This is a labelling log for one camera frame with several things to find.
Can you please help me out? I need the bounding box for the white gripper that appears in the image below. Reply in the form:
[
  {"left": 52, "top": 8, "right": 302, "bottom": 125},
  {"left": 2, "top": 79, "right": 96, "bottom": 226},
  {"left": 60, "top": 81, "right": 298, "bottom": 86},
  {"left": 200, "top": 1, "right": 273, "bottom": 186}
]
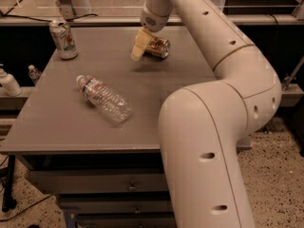
[{"left": 131, "top": 0, "right": 173, "bottom": 61}]

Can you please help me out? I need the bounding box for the black cable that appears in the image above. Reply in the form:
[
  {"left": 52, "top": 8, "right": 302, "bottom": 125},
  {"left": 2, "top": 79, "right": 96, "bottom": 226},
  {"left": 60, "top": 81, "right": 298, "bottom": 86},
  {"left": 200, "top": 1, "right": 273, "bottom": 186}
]
[{"left": 0, "top": 10, "right": 99, "bottom": 23}]

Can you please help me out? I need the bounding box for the white spray bottle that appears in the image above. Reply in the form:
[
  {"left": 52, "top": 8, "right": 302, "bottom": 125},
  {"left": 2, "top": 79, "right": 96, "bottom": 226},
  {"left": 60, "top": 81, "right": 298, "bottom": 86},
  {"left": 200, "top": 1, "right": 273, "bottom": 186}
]
[{"left": 0, "top": 67, "right": 22, "bottom": 97}]

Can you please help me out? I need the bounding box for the small water bottle background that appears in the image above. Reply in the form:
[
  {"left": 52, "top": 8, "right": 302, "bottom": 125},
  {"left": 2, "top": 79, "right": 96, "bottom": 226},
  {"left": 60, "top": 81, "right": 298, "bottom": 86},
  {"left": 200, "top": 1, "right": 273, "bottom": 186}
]
[{"left": 28, "top": 65, "right": 42, "bottom": 85}]

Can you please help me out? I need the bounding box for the middle drawer with knob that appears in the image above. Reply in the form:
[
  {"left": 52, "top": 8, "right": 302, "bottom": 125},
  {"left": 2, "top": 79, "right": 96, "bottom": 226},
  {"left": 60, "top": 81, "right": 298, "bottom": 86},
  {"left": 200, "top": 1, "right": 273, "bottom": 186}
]
[{"left": 58, "top": 192, "right": 172, "bottom": 214}]

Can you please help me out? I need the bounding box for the top drawer with knob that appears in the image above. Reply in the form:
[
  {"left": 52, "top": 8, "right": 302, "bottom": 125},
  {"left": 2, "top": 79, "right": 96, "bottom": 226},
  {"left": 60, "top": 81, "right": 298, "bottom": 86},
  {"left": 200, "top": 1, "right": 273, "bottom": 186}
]
[{"left": 28, "top": 169, "right": 168, "bottom": 195}]

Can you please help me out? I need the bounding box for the bottom drawer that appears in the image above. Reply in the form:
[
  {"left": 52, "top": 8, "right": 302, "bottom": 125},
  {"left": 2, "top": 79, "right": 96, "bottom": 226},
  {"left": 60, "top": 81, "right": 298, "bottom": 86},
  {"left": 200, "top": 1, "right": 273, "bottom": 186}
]
[{"left": 76, "top": 213, "right": 176, "bottom": 228}]

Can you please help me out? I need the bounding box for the white cylinder post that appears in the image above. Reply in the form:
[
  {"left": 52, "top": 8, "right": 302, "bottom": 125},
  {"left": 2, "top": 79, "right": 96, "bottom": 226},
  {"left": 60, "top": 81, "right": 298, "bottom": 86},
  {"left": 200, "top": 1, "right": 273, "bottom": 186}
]
[{"left": 55, "top": 0, "right": 91, "bottom": 20}]

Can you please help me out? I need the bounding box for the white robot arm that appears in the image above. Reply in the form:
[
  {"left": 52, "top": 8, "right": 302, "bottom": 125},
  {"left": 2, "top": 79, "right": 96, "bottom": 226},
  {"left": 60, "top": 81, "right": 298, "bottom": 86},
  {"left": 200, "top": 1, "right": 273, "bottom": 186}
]
[{"left": 131, "top": 0, "right": 281, "bottom": 228}]

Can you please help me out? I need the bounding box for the black stand leg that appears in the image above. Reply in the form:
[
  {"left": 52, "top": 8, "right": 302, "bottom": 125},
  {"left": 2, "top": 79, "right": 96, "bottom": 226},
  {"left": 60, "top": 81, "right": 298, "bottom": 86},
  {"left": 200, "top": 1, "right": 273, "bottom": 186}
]
[{"left": 0, "top": 155, "right": 17, "bottom": 213}]

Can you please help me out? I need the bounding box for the white green soda can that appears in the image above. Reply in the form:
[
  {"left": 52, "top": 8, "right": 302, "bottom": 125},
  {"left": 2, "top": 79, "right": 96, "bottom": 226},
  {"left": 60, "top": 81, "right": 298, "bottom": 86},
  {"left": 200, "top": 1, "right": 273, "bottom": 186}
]
[{"left": 49, "top": 20, "right": 78, "bottom": 60}]

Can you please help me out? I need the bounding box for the clear plastic water bottle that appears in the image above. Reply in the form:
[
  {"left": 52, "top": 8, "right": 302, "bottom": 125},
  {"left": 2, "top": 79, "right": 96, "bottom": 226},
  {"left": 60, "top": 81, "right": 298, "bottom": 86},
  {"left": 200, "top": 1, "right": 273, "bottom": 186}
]
[{"left": 76, "top": 75, "right": 132, "bottom": 123}]

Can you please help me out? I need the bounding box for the drawer with knob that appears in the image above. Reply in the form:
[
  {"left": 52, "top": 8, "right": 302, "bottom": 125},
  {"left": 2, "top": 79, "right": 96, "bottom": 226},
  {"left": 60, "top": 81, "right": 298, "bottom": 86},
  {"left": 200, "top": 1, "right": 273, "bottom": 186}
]
[
  {"left": 28, "top": 169, "right": 168, "bottom": 195},
  {"left": 58, "top": 192, "right": 172, "bottom": 214}
]

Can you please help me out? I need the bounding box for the orange soda can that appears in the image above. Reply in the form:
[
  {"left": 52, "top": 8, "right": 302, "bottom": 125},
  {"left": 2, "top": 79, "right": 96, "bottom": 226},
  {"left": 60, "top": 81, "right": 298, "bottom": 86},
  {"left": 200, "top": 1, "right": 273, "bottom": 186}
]
[{"left": 145, "top": 37, "right": 170, "bottom": 59}]

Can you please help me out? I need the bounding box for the grey drawer cabinet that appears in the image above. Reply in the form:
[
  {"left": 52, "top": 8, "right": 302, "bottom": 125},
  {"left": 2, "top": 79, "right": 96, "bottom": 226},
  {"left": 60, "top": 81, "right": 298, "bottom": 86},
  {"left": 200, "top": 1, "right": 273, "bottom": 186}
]
[{"left": 0, "top": 25, "right": 253, "bottom": 228}]

